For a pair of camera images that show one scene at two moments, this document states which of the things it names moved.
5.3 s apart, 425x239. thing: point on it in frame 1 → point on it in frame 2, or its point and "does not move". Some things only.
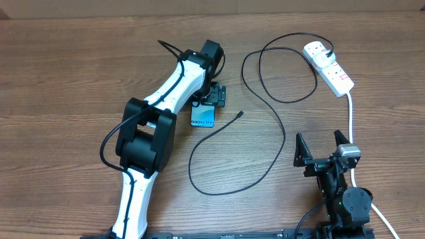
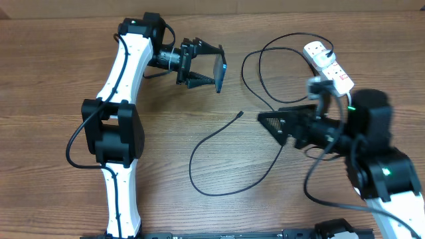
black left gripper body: (216, 96) → (184, 62)
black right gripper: (315, 165) → (299, 120)
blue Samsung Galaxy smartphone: (202, 115) → (219, 71)
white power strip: (333, 74) does not move
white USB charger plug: (322, 60) does not move
